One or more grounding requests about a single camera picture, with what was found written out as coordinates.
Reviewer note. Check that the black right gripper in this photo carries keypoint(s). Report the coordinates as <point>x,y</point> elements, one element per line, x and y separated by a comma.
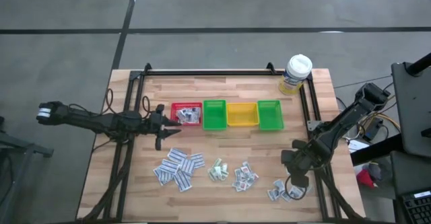
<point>301,160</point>

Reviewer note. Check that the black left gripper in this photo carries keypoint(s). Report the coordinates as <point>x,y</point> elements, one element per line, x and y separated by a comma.
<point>158,124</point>

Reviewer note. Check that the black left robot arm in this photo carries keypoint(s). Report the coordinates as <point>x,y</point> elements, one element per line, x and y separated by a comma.
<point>94,121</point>

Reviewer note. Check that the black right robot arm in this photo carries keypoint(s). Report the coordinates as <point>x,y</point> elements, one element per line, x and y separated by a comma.
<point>347,119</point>

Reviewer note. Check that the red plastic basket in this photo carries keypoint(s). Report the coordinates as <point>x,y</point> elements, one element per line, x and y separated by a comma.
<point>173,111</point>

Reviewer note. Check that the blue striped bandage packet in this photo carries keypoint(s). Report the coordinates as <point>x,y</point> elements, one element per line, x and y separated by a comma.
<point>183,181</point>
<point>163,176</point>
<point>187,167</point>
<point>176,155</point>
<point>197,160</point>
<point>170,165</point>

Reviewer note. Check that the grey mounting plate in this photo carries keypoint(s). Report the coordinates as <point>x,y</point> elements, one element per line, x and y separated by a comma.
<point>313,125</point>

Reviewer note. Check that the green plastic basket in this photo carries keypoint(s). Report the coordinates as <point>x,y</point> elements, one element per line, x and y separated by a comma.
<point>215,116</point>
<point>269,114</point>

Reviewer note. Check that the white paper sheet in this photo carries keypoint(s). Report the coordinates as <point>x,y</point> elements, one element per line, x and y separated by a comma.
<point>355,145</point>

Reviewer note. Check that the red grey fabric bundle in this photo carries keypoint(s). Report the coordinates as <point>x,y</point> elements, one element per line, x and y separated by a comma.
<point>365,178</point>

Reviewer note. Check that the yellow plastic basket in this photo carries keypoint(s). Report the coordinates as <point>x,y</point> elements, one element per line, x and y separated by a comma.
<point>242,116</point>

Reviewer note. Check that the black power box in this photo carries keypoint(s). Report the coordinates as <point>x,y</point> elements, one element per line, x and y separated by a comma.
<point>372,131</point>

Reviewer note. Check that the black desk bar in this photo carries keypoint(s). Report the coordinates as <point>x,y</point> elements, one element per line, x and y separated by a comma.
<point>377,150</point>

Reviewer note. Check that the yellow Lysol wipes canister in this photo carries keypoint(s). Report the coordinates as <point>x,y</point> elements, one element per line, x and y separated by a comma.
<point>298,67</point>

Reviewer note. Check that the black keyboard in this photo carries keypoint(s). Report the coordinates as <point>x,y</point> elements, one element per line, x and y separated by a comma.
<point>419,210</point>

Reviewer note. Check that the grey metal stand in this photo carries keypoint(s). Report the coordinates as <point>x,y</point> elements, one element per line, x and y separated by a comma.
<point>23,148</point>

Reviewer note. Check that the black pole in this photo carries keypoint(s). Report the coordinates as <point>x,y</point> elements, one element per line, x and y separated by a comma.
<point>421,64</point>

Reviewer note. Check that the black aluminium table frame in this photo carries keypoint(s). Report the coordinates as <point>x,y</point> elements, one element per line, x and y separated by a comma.
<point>208,72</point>

